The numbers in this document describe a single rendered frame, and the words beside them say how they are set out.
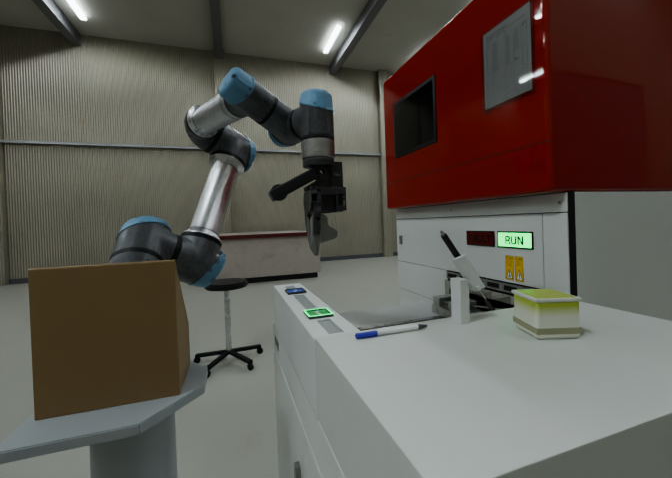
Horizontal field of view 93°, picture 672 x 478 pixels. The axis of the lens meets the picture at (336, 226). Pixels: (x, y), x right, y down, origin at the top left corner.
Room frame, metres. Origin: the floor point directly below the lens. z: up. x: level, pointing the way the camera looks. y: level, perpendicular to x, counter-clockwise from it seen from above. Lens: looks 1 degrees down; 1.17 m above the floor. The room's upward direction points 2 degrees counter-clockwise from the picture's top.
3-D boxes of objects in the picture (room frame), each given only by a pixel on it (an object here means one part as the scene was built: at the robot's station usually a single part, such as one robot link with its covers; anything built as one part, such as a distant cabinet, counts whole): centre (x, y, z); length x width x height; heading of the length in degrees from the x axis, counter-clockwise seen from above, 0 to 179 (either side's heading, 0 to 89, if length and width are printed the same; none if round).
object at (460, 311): (0.62, -0.25, 1.03); 0.06 x 0.04 x 0.13; 109
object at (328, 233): (0.71, 0.03, 1.14); 0.06 x 0.03 x 0.09; 109
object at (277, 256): (7.76, 1.74, 0.49); 2.63 x 2.13 x 0.99; 18
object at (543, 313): (0.55, -0.35, 1.00); 0.07 x 0.07 x 0.07; 89
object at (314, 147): (0.72, 0.04, 1.33); 0.08 x 0.08 x 0.05
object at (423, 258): (1.14, -0.43, 1.02); 0.81 x 0.03 x 0.40; 19
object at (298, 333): (0.84, 0.09, 0.89); 0.55 x 0.09 x 0.14; 19
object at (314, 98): (0.72, 0.04, 1.41); 0.09 x 0.08 x 0.11; 42
